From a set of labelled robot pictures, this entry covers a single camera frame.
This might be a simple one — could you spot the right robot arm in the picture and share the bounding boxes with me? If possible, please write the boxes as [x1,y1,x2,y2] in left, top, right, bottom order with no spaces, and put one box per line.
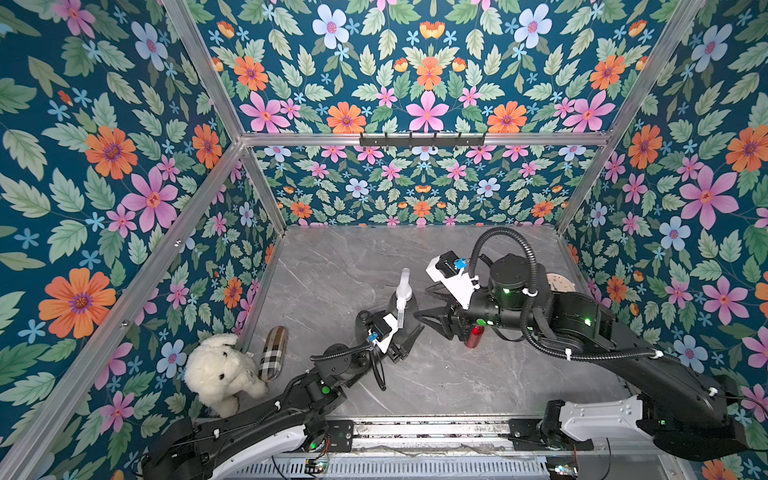
[415,227,749,462]

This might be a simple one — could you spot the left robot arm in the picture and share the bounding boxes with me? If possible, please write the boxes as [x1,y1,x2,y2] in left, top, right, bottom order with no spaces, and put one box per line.
[140,310,424,479]

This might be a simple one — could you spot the black hook rail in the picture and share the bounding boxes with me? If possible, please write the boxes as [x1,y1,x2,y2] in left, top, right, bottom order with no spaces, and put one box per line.
[358,132,486,149]

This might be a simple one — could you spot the pink round clock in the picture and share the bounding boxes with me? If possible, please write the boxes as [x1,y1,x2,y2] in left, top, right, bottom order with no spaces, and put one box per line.
[547,273,576,293]

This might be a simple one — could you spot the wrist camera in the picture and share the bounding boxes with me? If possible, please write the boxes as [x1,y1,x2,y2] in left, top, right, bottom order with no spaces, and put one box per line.
[426,251,480,309]
[365,312,400,354]

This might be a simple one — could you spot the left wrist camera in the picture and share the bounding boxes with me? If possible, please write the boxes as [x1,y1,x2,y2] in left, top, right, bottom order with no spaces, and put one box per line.
[365,312,400,354]

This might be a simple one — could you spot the smoky spray bottle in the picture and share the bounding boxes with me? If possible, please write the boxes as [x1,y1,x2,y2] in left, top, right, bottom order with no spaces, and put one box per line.
[354,310,375,344]
[393,293,424,346]

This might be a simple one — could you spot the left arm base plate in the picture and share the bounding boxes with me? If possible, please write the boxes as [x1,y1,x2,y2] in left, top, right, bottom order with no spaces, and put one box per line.
[302,420,355,453]

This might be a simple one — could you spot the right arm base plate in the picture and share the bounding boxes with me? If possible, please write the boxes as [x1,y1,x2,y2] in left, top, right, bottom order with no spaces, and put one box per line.
[506,400,594,452]

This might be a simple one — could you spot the white plush dog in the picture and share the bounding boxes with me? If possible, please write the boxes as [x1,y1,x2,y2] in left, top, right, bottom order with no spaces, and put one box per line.
[183,333,268,418]

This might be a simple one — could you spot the plaid cylinder pouch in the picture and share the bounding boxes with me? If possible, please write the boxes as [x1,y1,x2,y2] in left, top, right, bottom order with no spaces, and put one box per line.
[258,326,288,383]

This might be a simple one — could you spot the red can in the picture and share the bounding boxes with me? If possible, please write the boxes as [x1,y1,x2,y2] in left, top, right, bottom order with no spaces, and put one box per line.
[465,325,485,349]

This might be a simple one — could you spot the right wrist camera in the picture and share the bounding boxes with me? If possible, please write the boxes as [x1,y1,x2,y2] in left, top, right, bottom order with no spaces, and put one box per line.
[426,251,480,309]

